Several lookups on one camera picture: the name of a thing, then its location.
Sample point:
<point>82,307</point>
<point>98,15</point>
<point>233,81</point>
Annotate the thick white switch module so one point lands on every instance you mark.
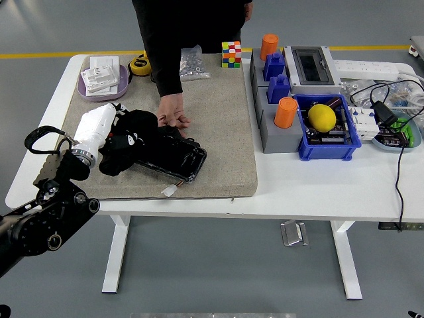
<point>99,79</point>

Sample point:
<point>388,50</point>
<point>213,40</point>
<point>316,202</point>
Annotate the person's left hand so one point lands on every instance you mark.
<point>249,11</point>

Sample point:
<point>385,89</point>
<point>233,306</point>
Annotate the light-blue dish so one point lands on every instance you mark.
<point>415,136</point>

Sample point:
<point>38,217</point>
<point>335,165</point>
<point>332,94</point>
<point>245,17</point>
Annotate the silver metal bracket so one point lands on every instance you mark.
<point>293,233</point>

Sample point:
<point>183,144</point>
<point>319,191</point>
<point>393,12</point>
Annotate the purple oval tray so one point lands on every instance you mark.
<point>123,83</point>

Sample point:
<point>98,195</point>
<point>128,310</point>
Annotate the flat white socket plate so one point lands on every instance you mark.
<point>104,61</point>

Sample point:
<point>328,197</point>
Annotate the blue plastic bin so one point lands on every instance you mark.
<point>328,150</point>

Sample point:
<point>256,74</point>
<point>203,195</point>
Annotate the clear bag of blue parts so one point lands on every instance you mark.
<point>402,94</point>

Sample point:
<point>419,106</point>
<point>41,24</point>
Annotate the person's right forearm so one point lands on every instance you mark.
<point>167,73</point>

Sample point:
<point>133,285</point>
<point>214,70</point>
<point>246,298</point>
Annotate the large grey block base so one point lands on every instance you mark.
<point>278,139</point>

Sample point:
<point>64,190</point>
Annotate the orange cylinder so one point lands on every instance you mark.
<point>285,112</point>
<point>269,46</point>

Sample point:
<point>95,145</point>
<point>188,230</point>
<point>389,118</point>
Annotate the black glossy panel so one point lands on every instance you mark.
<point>179,159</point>

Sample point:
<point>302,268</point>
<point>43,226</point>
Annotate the dark circuit board with chips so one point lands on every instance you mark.
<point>391,137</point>

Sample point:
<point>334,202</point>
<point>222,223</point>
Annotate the grey electrical distribution box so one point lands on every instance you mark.
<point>311,66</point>

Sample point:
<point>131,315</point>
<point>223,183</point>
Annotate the blue peg block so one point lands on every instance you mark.
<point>279,89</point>
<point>274,66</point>

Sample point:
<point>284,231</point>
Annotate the yellow lemon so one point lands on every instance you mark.
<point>322,118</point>

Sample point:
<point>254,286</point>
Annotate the white power strip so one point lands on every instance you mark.
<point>364,69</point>

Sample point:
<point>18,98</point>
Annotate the black circuit board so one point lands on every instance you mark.
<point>331,137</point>

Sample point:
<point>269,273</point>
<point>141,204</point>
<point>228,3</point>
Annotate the clear bag of white washers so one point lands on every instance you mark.
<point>354,91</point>

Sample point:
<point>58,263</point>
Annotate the white table leg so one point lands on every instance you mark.
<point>114,258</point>
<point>348,261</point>

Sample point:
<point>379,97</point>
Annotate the person's torso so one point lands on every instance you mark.
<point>198,23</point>

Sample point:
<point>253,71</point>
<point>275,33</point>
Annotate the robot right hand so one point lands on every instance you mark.
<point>418,315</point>

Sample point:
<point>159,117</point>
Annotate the black table control box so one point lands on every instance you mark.
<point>387,226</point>

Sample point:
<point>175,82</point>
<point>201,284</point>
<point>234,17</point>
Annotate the black rag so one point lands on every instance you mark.
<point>112,162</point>

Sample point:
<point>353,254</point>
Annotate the colourful puzzle cube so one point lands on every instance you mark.
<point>232,54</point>

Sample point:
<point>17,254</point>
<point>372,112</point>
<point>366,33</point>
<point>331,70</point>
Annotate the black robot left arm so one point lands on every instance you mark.
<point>49,212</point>

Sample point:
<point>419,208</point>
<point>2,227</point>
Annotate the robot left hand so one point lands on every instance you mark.
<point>94,127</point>

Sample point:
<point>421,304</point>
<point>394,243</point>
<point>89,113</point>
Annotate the white circuit breaker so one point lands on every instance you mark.
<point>364,124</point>

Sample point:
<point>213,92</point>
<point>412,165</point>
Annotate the green terminal block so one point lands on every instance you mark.
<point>405,130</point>

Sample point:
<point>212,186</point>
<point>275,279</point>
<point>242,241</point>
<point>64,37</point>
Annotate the grey-brown mat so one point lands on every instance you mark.
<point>215,149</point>

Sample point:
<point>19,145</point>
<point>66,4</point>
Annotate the yellow tape measure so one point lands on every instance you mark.
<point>140,66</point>

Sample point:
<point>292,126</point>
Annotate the person's right hand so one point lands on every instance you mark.
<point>171,111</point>

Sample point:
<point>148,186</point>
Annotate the small grey block base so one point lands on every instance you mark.
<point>256,71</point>

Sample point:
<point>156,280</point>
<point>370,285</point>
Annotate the brown capacitor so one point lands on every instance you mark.
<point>334,102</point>

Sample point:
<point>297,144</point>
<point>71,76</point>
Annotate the grey cart corner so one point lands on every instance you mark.
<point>418,44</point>

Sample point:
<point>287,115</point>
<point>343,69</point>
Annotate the clear bag of metal nuts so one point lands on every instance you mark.
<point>195,66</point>

